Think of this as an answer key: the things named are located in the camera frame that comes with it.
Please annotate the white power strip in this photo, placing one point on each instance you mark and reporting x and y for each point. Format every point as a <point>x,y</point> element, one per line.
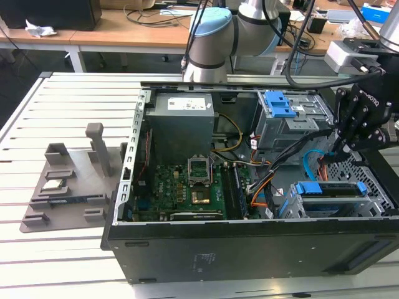
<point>278,67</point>

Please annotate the blue plastic latch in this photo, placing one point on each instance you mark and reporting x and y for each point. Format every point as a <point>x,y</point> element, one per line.
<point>279,107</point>

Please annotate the black graphics card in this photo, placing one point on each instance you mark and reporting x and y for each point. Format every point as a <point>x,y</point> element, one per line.
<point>199,215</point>

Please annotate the blue expansion slot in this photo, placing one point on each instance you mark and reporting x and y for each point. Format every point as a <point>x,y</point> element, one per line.
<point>145,204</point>

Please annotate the black pen holder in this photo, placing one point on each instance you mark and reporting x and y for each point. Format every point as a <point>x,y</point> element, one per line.
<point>316,25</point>

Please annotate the silver CPU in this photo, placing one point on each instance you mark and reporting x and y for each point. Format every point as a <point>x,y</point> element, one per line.
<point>53,185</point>

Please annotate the green motherboard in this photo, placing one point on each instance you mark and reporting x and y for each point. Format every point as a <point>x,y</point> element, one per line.
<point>170,187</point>

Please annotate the grey power supply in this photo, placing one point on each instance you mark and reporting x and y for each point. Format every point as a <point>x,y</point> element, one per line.
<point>177,130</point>

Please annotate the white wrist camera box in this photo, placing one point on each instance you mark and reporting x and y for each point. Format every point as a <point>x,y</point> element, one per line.
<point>339,57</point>

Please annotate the hard disk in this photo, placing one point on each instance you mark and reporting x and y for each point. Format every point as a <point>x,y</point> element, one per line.
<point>308,188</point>

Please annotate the wooden desk white legs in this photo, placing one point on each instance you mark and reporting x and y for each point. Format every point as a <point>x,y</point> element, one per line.
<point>109,34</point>
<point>18,37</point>

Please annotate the grey drive cage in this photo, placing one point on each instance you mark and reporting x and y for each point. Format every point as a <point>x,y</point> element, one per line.
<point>280,134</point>

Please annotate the crumpled white paper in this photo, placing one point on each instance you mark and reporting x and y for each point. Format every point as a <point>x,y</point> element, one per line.
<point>39,30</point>

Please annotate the black RAM slot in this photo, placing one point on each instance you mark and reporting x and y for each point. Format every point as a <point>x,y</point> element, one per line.
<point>229,193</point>

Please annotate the installed RAM stick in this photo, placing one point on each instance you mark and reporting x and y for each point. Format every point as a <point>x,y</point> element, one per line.
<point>241,193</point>

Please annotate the metal disk bay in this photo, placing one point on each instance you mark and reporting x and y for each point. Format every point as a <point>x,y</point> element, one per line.
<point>297,208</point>

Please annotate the grey flat box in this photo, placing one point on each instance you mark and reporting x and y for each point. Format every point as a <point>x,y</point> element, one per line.
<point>343,15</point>

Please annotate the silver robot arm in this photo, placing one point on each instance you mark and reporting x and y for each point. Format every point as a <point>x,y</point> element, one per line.
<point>215,40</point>

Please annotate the black PC case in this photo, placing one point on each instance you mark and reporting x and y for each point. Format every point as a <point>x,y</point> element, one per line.
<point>218,249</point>

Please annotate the grey parts rack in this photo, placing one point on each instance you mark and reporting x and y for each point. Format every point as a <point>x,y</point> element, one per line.
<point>68,218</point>

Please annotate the crumpled clear plastic bag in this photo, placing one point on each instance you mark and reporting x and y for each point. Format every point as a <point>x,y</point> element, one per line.
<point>352,28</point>

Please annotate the blue cardboard box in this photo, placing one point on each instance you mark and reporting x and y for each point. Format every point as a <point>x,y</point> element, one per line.
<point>372,12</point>

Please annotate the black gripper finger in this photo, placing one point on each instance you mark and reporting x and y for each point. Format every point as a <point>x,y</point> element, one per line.
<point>346,109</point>
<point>368,140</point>

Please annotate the large black box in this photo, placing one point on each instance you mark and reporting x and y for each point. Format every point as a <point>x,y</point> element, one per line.
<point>46,12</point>

